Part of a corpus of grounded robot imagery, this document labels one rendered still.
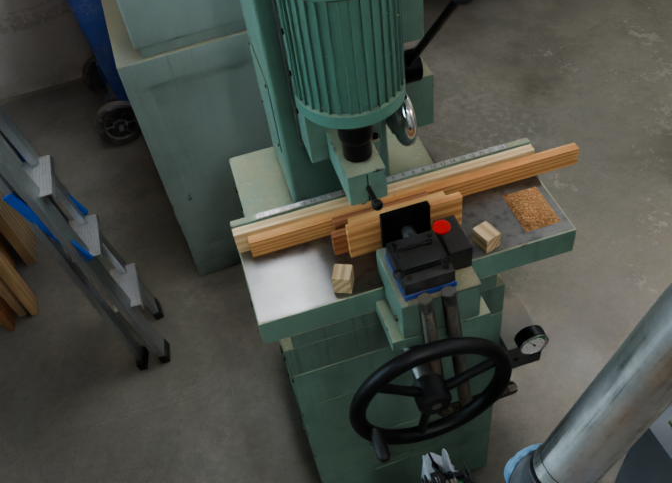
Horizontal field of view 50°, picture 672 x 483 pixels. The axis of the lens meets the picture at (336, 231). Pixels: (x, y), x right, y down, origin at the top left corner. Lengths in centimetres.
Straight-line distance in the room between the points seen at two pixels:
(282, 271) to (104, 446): 114
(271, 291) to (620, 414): 63
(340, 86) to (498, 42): 243
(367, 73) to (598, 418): 56
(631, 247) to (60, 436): 192
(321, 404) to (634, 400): 74
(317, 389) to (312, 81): 66
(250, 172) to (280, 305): 49
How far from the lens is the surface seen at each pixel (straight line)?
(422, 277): 115
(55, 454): 236
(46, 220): 191
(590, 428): 100
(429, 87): 142
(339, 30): 100
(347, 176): 121
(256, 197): 160
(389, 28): 104
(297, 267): 131
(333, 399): 151
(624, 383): 94
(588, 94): 317
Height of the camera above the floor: 190
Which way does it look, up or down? 47 degrees down
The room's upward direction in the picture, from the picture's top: 9 degrees counter-clockwise
